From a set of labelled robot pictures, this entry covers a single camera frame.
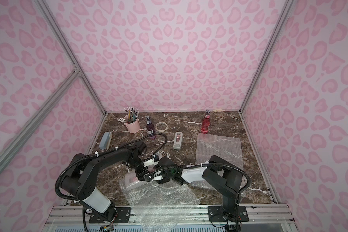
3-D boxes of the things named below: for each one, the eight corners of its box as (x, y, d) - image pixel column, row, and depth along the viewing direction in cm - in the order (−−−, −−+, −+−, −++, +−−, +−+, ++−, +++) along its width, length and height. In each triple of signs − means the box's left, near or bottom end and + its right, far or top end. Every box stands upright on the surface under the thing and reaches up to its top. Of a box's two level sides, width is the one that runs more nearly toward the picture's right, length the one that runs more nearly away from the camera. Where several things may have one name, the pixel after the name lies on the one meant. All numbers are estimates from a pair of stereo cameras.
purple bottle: (148, 138, 106) (142, 120, 90) (152, 134, 108) (147, 115, 93) (153, 141, 104) (148, 123, 89) (157, 136, 107) (153, 117, 91)
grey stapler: (101, 151, 100) (98, 146, 95) (107, 136, 108) (104, 131, 103) (107, 151, 100) (104, 146, 95) (112, 136, 108) (109, 131, 103)
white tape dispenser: (173, 148, 100) (172, 145, 96) (175, 135, 108) (175, 131, 104) (181, 149, 100) (181, 145, 96) (182, 135, 107) (183, 131, 103)
